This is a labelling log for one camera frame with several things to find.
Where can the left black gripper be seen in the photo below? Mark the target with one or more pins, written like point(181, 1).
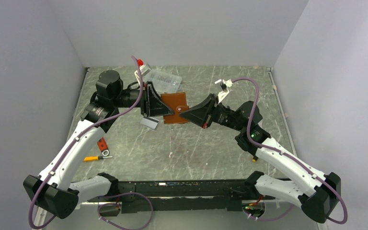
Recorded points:
point(151, 104)

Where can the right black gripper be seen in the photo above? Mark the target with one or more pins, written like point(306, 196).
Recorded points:
point(203, 113)

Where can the silver credit card stack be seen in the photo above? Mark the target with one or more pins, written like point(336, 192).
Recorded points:
point(149, 122)

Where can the brown leather card holder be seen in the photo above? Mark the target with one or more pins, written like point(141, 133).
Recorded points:
point(178, 103)

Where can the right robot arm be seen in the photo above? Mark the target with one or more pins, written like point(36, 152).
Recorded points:
point(312, 190)

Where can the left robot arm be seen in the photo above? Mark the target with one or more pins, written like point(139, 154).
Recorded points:
point(53, 189)

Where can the clear plastic screw box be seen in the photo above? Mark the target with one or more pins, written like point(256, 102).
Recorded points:
point(163, 82)

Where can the red adjustable wrench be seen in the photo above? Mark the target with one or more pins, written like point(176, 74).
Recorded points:
point(101, 143)

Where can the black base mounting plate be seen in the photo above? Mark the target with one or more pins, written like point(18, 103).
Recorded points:
point(226, 194)

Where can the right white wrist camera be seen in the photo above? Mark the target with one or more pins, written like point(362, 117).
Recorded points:
point(225, 86)

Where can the yellow handled screwdriver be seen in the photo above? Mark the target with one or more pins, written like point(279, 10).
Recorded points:
point(95, 158)

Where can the aluminium frame rail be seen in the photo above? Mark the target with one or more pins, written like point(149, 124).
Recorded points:
point(75, 221)

